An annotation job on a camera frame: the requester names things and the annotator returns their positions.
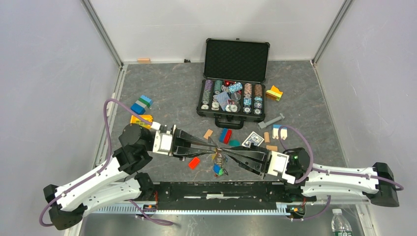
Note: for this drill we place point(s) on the blue playing card box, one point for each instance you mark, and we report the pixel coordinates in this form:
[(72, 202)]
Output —
[(253, 139)]

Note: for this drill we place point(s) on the yellow orange brick pile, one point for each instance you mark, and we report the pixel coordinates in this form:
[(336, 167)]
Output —
[(274, 93)]

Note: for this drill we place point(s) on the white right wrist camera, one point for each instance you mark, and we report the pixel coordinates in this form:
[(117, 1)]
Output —
[(277, 166)]

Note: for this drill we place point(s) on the plastic water bottle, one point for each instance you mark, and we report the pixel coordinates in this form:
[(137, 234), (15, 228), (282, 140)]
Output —
[(340, 225)]

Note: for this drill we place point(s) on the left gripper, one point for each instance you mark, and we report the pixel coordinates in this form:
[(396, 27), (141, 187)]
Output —
[(181, 141)]

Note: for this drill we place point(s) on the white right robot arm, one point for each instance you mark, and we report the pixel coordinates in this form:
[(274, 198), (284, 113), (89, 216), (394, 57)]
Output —
[(295, 169)]

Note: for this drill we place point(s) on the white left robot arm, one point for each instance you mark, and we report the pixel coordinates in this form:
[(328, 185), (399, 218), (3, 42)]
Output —
[(119, 178)]

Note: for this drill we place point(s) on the orange flat block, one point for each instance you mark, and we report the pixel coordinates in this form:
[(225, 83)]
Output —
[(208, 134)]

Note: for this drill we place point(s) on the blue grey green brick stack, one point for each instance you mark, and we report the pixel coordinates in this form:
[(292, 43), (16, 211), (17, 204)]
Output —
[(141, 105)]

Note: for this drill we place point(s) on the black poker chip case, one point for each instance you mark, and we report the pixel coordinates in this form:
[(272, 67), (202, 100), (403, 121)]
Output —
[(233, 89)]

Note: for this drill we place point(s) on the teal flat piece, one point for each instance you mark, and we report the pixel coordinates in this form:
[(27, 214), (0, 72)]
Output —
[(234, 143)]

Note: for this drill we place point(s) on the wooden block on ledge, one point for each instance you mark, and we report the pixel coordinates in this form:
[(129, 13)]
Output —
[(143, 60)]

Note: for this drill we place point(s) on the blue red brick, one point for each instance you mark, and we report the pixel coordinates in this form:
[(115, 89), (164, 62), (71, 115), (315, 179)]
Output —
[(225, 135)]

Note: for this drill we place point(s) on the yellow window brick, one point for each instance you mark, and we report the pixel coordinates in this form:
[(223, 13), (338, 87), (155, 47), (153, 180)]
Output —
[(140, 121)]

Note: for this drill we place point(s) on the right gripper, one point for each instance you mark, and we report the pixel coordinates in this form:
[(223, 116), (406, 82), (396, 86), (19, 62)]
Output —
[(258, 167)]

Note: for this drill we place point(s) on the grey plastic bolt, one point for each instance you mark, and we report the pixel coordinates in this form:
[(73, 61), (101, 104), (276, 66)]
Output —
[(263, 124)]

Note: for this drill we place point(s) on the blue white brick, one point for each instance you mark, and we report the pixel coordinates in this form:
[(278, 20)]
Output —
[(279, 132)]

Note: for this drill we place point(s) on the blue key tag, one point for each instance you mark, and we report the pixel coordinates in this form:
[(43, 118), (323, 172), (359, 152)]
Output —
[(216, 169)]

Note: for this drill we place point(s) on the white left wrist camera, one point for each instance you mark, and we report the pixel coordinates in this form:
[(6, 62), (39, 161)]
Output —
[(162, 140)]

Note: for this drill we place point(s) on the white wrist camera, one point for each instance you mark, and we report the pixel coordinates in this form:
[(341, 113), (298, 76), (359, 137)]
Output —
[(162, 140), (277, 166)]

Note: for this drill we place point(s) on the orange wooden block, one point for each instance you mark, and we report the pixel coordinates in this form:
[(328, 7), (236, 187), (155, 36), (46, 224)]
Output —
[(272, 148)]

